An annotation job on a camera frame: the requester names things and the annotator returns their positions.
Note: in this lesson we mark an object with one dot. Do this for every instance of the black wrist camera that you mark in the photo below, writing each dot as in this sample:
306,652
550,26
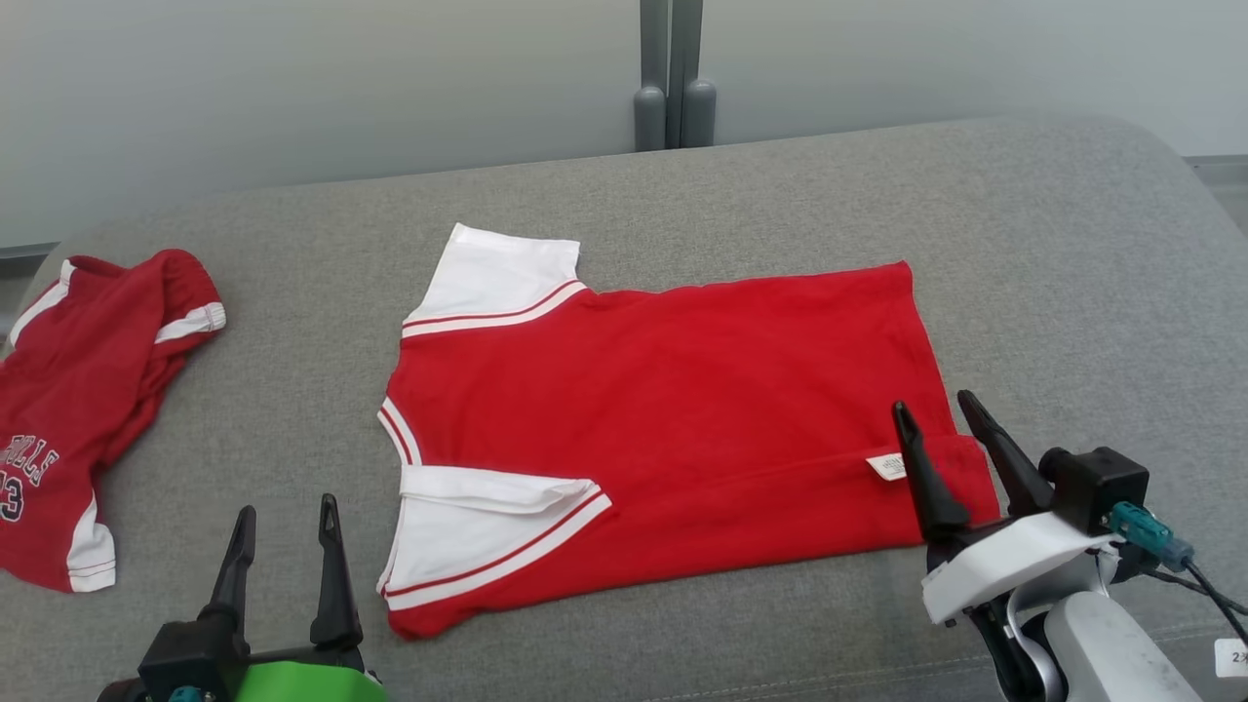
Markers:
1097,483
185,658

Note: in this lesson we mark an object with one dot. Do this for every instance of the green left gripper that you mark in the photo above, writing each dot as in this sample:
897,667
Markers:
302,682

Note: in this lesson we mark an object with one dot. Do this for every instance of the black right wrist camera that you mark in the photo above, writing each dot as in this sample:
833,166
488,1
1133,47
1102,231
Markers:
1097,483

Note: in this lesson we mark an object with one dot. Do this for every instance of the grey partition post rounded feet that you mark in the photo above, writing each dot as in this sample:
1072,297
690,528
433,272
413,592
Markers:
673,97

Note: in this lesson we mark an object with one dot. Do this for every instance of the red t-shirt white sleeves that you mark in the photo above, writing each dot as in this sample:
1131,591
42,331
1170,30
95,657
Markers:
682,409

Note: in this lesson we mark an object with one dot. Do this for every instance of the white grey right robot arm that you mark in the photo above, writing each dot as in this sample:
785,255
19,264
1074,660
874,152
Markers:
1111,653

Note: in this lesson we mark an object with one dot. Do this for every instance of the red shorts number 23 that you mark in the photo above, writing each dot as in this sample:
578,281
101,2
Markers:
88,390

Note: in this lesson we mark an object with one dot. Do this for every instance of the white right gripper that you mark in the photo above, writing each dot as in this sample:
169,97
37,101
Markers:
1014,561

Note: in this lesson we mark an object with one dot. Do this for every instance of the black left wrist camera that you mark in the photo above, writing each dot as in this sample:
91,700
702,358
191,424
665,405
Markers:
185,658

